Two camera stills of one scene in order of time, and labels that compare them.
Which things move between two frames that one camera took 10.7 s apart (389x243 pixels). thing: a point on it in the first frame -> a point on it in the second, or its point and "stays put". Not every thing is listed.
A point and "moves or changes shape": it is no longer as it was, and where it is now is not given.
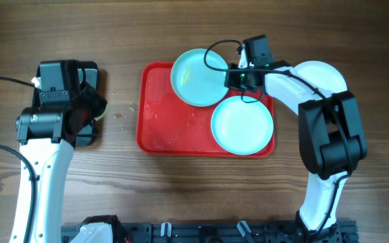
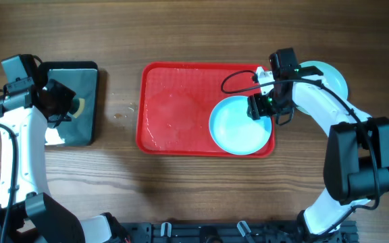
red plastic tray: x=167 y=127 stays put
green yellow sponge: x=98 y=117 moves or changes shape
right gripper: x=230 y=80 -> x=256 y=107
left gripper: x=99 y=101 -> x=66 y=97
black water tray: x=70 y=75 stays put
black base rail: x=225 y=232 stays put
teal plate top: x=196 y=84 -> x=331 y=79
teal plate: x=242 y=128 stays put
